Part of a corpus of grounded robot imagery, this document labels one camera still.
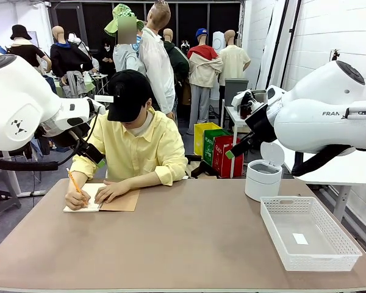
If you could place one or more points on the mannequin with blue cap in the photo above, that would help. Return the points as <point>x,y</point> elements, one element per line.
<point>204,67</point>

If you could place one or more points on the black camera tripod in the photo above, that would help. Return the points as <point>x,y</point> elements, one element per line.
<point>335,55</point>

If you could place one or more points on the mannequin with green hat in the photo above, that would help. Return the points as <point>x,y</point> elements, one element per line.
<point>125,61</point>

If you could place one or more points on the white torso form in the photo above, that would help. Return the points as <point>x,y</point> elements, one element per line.
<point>218,41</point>

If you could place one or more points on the yellow recycling bin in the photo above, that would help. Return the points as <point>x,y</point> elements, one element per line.
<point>201,137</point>

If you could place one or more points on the black office chair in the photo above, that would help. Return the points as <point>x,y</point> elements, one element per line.
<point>204,169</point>

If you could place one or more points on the black baseball cap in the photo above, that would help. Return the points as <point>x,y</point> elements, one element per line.
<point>128,91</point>

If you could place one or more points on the small white basket label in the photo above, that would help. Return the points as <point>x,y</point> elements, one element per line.
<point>300,239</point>

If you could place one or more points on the mannequin in cream shirt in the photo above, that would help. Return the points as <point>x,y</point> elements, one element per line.
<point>233,61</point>

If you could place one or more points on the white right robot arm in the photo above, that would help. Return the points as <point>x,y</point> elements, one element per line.
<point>317,128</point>

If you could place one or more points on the masked person in black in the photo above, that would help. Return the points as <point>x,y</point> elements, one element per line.
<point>106,61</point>

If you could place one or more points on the person's right forearm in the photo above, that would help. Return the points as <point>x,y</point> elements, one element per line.
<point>74,181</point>

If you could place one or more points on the white perforated plastic basket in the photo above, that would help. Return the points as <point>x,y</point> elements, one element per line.
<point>308,204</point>

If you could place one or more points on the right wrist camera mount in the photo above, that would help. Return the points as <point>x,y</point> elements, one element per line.
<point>239,100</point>

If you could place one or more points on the spiral notebook brown cover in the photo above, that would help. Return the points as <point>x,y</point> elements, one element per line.
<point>125,200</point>

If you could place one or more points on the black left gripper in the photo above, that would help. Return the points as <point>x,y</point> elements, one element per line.
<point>64,140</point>

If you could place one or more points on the white mannequin with headset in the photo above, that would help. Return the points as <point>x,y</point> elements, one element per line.
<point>74,39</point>

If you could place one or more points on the green covered table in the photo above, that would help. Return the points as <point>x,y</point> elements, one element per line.
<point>90,87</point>

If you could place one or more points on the orange pencil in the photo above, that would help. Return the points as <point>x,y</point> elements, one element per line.
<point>73,181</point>

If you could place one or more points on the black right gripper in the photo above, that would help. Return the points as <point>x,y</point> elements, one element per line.
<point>260,123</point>

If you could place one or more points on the green recycling bin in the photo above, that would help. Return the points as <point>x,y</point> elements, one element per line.
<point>209,146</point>

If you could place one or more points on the mannequin in green jacket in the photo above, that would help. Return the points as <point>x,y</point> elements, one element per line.
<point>177,61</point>

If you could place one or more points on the white stand frame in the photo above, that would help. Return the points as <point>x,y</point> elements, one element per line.
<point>13,180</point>

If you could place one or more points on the person's left hand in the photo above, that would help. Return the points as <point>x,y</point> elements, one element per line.
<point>113,190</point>

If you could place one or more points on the grey waste bin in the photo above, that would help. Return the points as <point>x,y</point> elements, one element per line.
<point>236,87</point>

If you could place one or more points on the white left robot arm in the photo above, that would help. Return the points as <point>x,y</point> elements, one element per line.
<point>18,100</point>

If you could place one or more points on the white lidded trash can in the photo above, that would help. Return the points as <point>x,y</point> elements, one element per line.
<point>262,186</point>

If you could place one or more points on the tall mannequin white shirt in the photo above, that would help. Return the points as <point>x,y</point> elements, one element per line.
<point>155,67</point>

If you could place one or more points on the person in yellow shirt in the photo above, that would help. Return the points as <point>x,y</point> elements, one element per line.
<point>134,149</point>

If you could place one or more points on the large white table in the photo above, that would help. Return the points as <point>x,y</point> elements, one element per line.
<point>338,171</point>

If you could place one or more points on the mannequin in dark hoodie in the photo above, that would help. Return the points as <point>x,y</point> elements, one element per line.
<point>67,58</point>

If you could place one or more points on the mannequin with black hat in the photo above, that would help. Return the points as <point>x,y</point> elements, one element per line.
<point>27,52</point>

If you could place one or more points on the person's right hand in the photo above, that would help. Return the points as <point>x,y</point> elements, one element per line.
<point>74,200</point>

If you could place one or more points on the person's left forearm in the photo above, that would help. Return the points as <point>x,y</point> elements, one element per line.
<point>143,180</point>

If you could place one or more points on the small white side table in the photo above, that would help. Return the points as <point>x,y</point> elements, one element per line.
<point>99,76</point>

